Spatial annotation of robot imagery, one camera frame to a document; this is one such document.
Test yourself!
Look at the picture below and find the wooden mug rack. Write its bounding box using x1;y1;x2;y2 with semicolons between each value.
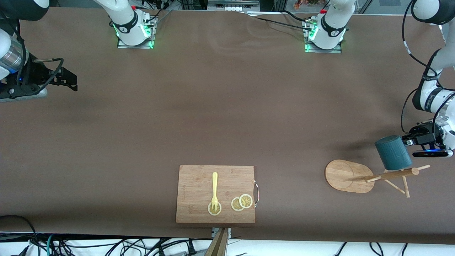
325;159;431;199

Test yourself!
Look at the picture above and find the brown table cover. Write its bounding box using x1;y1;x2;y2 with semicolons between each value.
0;6;455;245

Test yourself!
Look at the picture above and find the wooden beam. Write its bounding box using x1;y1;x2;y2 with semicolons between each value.
204;228;229;256

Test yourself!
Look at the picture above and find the white power strip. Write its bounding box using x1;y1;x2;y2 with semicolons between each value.
208;0;260;10

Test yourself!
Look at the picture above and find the black cable to arm base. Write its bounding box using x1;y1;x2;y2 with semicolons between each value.
245;10;317;32

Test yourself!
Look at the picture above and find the teal mug with yellow inside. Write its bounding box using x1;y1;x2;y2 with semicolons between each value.
375;135;413;171

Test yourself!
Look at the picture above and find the yellow plastic fork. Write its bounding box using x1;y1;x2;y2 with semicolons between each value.
211;172;219;213

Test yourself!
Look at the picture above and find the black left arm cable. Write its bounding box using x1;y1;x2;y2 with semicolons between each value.
401;0;455;134

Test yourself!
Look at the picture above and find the wooden cutting board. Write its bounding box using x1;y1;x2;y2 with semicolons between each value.
176;165;260;224

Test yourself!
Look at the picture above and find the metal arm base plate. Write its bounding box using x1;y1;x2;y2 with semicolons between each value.
304;20;342;54
117;16;156;49

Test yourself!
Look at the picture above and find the thick black looped cable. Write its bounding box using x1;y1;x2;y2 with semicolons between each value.
0;215;38;249

